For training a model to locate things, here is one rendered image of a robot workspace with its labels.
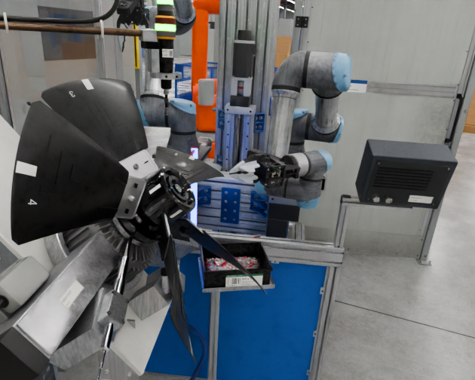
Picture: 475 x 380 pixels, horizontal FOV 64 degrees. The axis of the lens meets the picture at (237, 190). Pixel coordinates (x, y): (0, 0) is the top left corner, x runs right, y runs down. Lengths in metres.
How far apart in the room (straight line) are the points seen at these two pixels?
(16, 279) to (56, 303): 0.08
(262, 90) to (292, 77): 0.57
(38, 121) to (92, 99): 0.32
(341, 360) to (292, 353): 0.55
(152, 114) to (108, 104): 0.76
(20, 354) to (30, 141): 0.31
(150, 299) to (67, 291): 0.29
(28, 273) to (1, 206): 0.21
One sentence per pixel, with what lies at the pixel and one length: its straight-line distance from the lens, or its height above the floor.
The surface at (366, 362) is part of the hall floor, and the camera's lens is 2.29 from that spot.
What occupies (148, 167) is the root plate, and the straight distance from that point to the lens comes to 0.91.
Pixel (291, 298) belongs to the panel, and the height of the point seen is 0.61.
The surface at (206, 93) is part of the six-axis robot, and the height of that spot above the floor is 0.87.
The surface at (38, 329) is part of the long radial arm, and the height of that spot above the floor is 1.12.
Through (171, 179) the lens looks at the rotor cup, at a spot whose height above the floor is 1.24.
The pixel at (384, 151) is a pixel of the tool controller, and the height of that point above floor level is 1.23.
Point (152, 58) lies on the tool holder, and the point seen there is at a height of 1.49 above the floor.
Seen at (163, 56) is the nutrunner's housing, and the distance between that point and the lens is 0.89.
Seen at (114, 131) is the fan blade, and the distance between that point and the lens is 0.94.
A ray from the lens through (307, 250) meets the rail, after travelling 1.43.
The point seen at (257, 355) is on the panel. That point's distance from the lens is 1.76.
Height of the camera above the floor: 1.55
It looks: 22 degrees down
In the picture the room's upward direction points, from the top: 3 degrees clockwise
